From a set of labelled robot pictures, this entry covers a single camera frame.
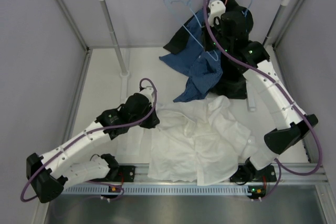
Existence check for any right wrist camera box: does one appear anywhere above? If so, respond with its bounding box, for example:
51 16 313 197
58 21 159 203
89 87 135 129
208 0 226 27

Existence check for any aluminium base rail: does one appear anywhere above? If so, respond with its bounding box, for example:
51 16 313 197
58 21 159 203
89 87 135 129
62 163 329 184

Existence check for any light blue hanger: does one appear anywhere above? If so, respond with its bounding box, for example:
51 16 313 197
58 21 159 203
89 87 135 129
160 0 220 67

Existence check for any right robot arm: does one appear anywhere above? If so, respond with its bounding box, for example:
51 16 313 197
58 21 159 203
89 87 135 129
203 10 322 181

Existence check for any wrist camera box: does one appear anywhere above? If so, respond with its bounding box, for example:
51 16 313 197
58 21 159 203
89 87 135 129
139 86 155 103
208 0 226 27

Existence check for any aluminium frame post right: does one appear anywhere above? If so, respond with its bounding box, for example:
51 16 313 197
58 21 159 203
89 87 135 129
271 0 305 49

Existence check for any blue checked shirt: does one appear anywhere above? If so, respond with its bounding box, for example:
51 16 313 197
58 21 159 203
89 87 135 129
159 9 223 102

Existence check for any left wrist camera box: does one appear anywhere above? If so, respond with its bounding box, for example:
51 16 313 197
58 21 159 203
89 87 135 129
139 86 155 103

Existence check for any perforated cable duct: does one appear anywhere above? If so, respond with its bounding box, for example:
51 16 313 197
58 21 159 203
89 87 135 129
62 184 251 196

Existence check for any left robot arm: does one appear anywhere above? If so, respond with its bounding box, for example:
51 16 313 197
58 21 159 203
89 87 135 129
26 87 160 203

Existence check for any white shirt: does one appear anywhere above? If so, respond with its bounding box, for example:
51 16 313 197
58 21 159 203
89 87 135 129
115 95 259 187

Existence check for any aluminium frame post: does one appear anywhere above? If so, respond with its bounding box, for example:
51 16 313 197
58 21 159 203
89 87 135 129
55 0 89 52
271 0 305 49

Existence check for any blue hanger under black shirt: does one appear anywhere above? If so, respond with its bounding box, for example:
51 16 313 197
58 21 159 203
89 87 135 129
242 0 253 18

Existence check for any aluminium frame post left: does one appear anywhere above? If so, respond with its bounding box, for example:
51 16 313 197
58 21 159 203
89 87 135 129
55 0 89 52

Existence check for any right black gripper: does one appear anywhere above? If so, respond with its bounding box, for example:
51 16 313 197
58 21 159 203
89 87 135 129
199 17 233 56

